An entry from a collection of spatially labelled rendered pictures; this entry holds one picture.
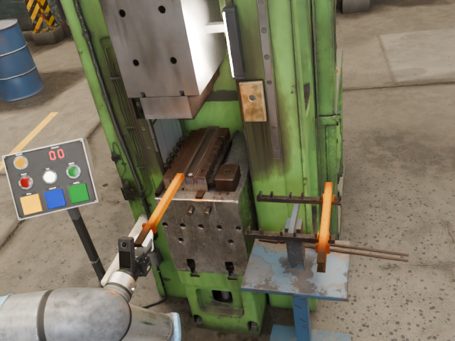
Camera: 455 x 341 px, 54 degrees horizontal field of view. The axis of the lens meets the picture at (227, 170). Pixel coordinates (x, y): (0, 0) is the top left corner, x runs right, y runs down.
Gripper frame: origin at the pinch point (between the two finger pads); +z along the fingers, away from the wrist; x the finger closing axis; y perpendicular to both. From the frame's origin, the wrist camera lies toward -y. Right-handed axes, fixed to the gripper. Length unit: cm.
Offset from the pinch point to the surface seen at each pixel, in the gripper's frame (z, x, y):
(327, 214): 23, 59, 9
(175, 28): 43, 9, -55
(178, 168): 47.5, -6.9, 7.7
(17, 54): 351, -341, 55
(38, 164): 28, -59, -8
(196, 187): 41.5, 2.5, 12.9
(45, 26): 561, -452, 82
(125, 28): 43, -10, -57
